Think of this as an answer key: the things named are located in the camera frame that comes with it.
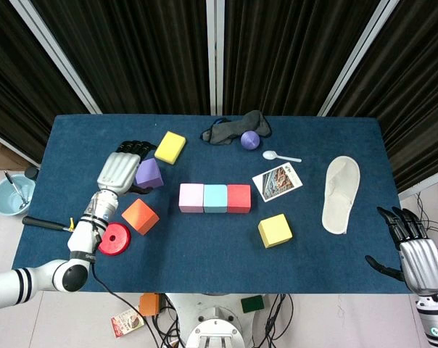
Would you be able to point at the blue table cloth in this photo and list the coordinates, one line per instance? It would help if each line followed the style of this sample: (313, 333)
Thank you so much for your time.
(211, 253)

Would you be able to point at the purple foam cube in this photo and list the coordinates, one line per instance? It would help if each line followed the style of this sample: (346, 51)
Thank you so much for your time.
(149, 174)

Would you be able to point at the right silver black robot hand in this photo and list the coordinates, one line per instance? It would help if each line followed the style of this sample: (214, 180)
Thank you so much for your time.
(424, 264)

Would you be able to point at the black curtain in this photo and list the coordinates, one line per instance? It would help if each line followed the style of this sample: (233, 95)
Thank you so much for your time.
(288, 54)
(16, 83)
(415, 94)
(132, 54)

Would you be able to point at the grey cloth eye mask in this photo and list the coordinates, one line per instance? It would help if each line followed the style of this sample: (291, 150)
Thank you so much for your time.
(226, 131)

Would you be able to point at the light blue foam cube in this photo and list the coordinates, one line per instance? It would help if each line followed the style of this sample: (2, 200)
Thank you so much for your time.
(215, 197)

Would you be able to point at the dark green box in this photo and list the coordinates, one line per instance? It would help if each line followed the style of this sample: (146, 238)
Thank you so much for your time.
(252, 304)

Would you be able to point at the yellow sponge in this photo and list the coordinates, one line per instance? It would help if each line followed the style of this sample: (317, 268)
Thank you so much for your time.
(170, 147)

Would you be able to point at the white slipper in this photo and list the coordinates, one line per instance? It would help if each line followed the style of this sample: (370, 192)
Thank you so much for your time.
(340, 195)

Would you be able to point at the purple ball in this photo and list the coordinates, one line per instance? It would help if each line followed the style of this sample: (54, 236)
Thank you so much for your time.
(250, 140)

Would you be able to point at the printed picture card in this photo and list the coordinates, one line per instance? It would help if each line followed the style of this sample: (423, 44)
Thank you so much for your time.
(277, 182)

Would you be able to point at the orange foam cube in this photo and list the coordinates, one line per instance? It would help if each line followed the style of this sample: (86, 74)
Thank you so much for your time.
(141, 216)

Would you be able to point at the orange box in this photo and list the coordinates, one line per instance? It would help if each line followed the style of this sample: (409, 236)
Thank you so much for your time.
(149, 304)

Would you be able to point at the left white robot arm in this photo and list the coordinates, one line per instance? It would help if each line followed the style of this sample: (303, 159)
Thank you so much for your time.
(83, 239)

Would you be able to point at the red disc with hole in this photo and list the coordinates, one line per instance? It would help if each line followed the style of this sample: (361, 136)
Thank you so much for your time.
(117, 241)

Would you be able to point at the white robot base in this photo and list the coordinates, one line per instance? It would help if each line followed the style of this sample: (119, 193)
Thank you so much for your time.
(215, 315)

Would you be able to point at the light blue bowl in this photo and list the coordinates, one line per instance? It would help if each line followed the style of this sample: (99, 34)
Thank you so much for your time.
(5, 201)

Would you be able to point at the pink foam cube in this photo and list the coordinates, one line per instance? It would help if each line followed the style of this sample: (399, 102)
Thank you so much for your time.
(191, 197)

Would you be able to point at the white plastic spoon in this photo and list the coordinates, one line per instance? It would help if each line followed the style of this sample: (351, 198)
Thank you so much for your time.
(269, 155)

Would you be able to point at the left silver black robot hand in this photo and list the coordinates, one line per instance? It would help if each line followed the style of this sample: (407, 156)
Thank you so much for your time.
(117, 172)

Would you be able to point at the red foam cube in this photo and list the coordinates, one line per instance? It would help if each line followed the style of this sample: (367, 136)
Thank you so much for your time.
(239, 197)

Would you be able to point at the yellow foam cube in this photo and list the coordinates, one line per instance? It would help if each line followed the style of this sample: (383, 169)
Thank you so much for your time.
(275, 231)

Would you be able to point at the black round cap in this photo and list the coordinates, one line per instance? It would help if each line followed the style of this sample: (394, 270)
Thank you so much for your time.
(31, 173)

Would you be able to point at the printed snack packet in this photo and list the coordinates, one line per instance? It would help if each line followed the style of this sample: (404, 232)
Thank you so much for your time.
(126, 323)

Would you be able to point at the white panel frame post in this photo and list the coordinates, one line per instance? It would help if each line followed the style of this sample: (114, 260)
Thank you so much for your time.
(56, 54)
(215, 54)
(425, 184)
(360, 54)
(12, 148)

